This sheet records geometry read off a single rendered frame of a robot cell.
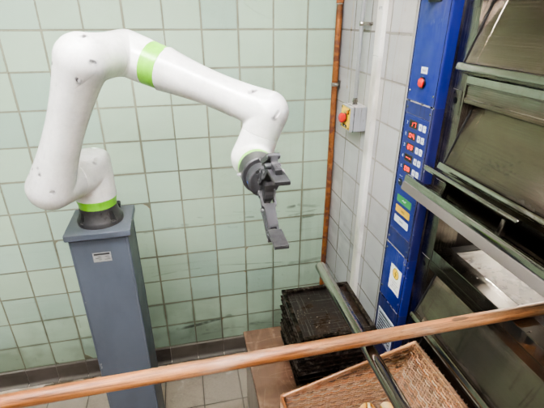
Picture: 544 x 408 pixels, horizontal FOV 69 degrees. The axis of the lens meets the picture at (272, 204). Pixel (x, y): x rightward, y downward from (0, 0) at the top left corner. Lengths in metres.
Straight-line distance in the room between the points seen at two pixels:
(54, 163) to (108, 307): 0.60
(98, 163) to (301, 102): 1.00
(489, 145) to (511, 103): 0.12
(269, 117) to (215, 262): 1.31
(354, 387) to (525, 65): 1.08
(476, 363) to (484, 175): 0.51
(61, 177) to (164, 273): 1.11
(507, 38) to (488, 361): 0.80
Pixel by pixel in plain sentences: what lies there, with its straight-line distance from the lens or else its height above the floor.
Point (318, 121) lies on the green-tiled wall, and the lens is 1.98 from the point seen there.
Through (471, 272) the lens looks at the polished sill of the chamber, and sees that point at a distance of 1.27.
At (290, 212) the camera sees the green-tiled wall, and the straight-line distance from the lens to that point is 2.11.
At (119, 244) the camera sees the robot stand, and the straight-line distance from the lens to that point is 1.43.
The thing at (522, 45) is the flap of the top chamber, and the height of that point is 1.78.
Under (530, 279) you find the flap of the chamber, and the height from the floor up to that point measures 1.41.
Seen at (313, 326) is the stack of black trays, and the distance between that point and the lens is 1.50.
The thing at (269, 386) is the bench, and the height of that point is 0.58.
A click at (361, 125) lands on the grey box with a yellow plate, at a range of 1.68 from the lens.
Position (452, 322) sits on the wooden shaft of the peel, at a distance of 1.02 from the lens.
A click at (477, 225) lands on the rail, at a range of 0.93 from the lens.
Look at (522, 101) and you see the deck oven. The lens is 1.04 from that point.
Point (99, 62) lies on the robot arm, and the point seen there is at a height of 1.74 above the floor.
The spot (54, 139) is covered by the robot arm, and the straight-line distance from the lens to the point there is 1.16.
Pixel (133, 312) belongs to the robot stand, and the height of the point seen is 0.85.
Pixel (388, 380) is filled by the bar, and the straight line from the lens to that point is 0.90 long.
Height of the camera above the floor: 1.83
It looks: 25 degrees down
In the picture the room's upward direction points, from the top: straight up
